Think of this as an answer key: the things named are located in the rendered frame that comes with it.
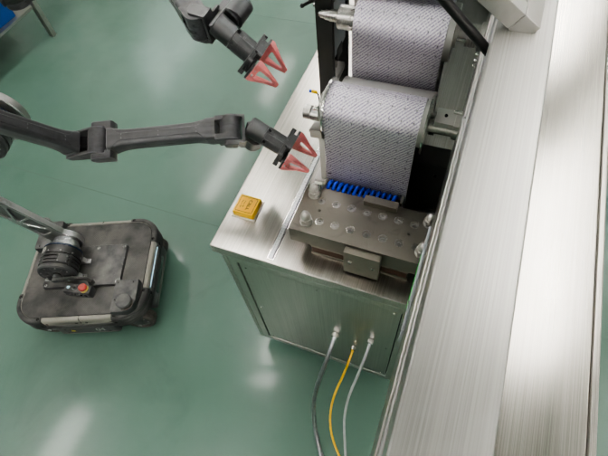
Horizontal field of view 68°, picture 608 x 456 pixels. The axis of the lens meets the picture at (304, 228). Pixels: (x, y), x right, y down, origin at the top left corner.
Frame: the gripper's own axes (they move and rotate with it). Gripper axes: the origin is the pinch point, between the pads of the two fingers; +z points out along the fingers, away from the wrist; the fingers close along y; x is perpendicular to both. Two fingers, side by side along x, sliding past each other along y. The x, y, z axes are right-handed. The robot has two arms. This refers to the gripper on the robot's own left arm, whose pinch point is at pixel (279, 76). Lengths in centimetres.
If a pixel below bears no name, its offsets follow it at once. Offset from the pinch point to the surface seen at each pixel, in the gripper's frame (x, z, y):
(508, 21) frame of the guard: 58, 14, 21
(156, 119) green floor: -190, -27, -86
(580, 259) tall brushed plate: 53, 44, 41
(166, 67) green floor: -203, -43, -136
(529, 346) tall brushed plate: 49, 40, 57
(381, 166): 5.4, 34.3, 6.7
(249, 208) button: -35.3, 18.4, 17.0
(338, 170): -6.6, 28.7, 6.5
